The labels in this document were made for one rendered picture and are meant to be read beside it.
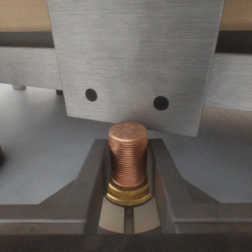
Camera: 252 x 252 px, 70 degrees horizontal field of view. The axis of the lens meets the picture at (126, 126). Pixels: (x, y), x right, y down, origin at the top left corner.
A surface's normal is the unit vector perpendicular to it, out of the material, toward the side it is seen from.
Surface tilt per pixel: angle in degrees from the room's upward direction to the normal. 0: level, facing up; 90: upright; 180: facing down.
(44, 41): 90
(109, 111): 90
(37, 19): 90
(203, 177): 180
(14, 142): 180
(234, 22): 90
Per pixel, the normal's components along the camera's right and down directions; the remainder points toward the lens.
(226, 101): -0.34, 0.46
